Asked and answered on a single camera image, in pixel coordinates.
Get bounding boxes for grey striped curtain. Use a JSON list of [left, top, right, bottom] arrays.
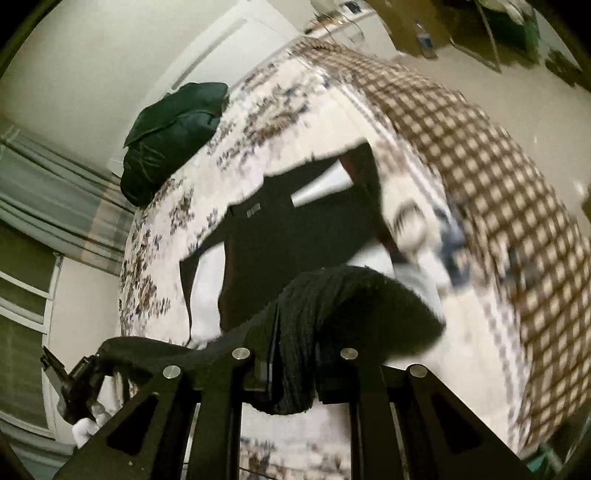
[[0, 115, 137, 278]]

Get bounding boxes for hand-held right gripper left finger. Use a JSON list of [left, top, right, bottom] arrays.
[[52, 305, 283, 480]]

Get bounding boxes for black knitted garment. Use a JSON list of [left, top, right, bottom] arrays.
[[97, 265, 448, 416]]

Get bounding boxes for black and white garment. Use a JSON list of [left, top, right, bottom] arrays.
[[178, 141, 446, 350]]

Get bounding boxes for floral printed blanket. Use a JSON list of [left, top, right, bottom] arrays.
[[117, 37, 532, 480]]

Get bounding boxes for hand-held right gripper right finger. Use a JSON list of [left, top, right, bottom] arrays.
[[317, 346, 539, 480]]

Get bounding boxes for white window frame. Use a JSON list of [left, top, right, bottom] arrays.
[[0, 251, 64, 439]]

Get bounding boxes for green cloth pile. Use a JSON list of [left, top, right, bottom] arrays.
[[475, 0, 542, 52]]

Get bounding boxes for person's left hand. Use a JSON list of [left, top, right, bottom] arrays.
[[71, 401, 112, 449]]

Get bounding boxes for brown checkered blanket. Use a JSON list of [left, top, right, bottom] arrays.
[[286, 36, 591, 459]]

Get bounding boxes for white navy printed cloth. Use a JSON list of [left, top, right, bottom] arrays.
[[392, 202, 468, 296]]

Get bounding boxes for dark green jacket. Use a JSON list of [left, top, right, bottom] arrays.
[[120, 82, 230, 208]]

